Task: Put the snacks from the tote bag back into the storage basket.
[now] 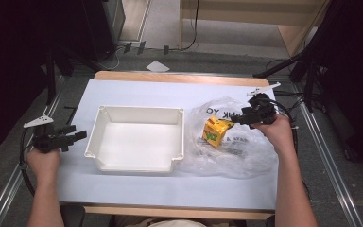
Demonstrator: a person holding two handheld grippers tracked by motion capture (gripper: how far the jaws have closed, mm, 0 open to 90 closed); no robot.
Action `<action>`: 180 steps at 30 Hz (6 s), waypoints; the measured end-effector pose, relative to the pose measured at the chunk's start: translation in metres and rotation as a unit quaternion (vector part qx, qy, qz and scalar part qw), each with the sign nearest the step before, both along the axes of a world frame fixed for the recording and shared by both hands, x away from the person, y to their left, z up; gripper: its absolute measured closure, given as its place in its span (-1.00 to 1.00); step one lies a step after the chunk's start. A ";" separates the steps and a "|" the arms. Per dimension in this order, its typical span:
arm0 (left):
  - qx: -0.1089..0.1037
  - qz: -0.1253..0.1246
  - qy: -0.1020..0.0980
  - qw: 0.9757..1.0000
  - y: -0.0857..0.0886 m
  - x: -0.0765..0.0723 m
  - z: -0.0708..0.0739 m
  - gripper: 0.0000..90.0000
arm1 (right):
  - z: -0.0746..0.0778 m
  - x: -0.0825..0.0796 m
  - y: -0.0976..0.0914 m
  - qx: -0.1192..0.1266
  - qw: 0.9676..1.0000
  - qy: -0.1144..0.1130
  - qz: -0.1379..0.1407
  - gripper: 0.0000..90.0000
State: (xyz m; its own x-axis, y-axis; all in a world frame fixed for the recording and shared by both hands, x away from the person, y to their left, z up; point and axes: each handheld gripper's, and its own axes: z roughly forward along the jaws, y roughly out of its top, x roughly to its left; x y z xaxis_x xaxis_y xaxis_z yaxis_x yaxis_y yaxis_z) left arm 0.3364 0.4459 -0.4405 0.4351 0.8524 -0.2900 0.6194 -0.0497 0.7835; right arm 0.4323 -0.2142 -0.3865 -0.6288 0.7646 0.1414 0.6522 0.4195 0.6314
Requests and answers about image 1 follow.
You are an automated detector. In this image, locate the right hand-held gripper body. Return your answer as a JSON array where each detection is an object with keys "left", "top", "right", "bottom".
[{"left": 239, "top": 82, "right": 282, "bottom": 130}]

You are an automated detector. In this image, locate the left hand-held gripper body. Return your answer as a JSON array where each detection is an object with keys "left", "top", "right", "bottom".
[{"left": 23, "top": 114, "right": 69, "bottom": 154}]

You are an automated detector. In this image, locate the yellow snack box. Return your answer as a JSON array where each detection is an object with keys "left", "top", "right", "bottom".
[{"left": 201, "top": 114, "right": 235, "bottom": 148}]

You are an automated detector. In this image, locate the clear plastic bag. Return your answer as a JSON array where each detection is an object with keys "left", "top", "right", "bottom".
[{"left": 177, "top": 96, "right": 280, "bottom": 180}]

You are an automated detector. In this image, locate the white plastic bin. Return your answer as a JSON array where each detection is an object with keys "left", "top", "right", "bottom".
[{"left": 83, "top": 105, "right": 185, "bottom": 175}]

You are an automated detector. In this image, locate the person's left hand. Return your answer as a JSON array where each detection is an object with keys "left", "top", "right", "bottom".
[{"left": 26, "top": 148, "right": 61, "bottom": 187}]

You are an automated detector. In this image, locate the person's right hand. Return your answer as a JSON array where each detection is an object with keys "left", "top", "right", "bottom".
[{"left": 252, "top": 113, "right": 294, "bottom": 156}]

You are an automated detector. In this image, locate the black metal stand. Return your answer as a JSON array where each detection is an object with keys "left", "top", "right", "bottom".
[
  {"left": 42, "top": 44, "right": 103, "bottom": 107},
  {"left": 252, "top": 50, "right": 322, "bottom": 113}
]

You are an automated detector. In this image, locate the white table cover sheet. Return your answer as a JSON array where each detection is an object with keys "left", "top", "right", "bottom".
[{"left": 56, "top": 79, "right": 280, "bottom": 211}]

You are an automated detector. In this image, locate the light wooden shelf unit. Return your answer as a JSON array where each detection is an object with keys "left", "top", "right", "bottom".
[{"left": 178, "top": 0, "right": 332, "bottom": 59}]

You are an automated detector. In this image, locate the white paper sheet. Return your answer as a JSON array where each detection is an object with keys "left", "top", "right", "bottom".
[{"left": 146, "top": 60, "right": 170, "bottom": 73}]

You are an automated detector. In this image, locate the black cabinet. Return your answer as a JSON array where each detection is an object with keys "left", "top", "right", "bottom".
[{"left": 81, "top": 0, "right": 127, "bottom": 62}]

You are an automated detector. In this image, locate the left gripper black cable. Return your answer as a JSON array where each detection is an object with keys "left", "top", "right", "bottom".
[{"left": 18, "top": 127, "right": 38, "bottom": 197}]

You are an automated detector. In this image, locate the aluminium floor rail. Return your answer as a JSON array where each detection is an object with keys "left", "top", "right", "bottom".
[
  {"left": 291, "top": 82, "right": 363, "bottom": 227},
  {"left": 0, "top": 75, "right": 66, "bottom": 227}
]

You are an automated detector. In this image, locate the black floor cable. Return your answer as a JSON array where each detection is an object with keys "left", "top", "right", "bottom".
[{"left": 166, "top": 0, "right": 200, "bottom": 52}]

